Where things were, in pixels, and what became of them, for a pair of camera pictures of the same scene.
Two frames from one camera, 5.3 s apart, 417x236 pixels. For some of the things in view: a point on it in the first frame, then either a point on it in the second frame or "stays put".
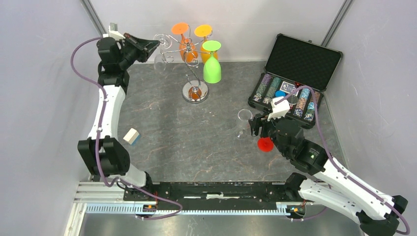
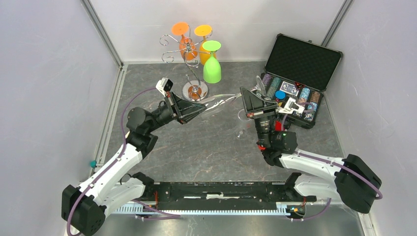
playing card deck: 288,87 stays put
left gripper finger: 146,44 to 185,107
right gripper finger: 254,124 to 253,103
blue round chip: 280,93 stays put
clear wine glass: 160,63 to 210,102
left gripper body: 129,54 to 168,113
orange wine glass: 188,51 stays put
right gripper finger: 261,115 to 268,105
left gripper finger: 143,55 to 185,118
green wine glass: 212,70 stays put
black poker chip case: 299,71 stays put
